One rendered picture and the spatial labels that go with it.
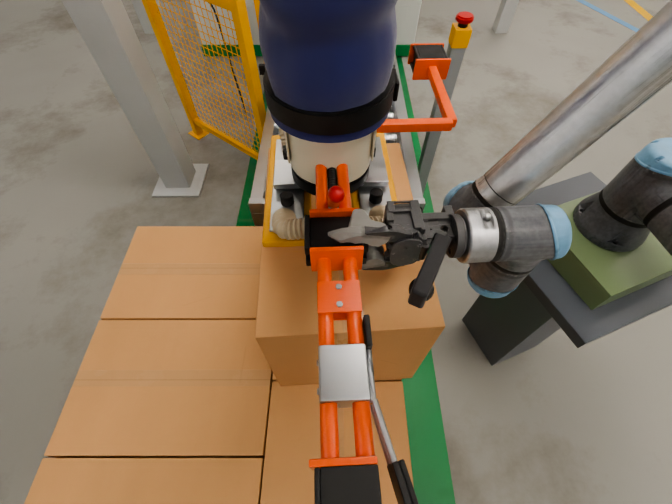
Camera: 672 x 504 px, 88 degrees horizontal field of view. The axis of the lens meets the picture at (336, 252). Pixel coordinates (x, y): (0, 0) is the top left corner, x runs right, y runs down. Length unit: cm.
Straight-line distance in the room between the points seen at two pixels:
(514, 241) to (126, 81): 188
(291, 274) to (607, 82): 65
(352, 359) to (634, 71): 55
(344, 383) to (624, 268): 93
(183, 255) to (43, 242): 132
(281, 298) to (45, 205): 224
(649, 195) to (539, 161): 45
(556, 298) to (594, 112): 62
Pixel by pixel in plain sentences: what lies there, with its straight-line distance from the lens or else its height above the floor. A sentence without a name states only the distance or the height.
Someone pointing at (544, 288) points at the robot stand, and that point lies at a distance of 118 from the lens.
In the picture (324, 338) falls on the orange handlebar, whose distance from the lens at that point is 48.
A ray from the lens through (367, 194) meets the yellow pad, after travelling 78.
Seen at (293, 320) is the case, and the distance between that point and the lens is 76.
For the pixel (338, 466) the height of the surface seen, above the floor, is 120.
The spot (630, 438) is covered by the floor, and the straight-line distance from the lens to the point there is 205.
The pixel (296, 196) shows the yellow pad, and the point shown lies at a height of 108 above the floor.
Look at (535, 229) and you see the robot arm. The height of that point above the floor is 122.
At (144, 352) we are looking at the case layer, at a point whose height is 54.
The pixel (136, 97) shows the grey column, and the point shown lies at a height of 64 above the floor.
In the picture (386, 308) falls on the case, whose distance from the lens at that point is 78.
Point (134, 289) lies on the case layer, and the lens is 143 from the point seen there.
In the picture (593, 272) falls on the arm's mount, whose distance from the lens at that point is 116.
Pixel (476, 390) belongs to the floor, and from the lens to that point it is 179.
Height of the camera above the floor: 164
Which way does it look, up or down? 56 degrees down
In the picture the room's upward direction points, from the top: straight up
